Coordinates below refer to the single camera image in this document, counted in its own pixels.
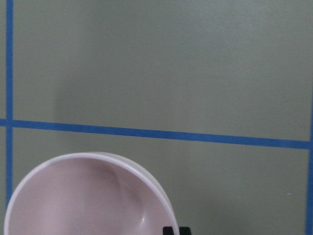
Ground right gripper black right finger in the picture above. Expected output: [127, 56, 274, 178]
[179, 227, 192, 235]

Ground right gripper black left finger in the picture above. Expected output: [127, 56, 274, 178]
[162, 226, 174, 235]

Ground pink bowl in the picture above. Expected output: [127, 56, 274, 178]
[3, 152, 179, 235]

